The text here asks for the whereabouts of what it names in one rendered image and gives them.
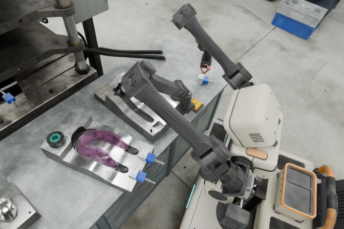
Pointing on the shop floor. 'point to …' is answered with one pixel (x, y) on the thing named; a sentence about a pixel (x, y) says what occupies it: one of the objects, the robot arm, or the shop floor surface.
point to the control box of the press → (87, 5)
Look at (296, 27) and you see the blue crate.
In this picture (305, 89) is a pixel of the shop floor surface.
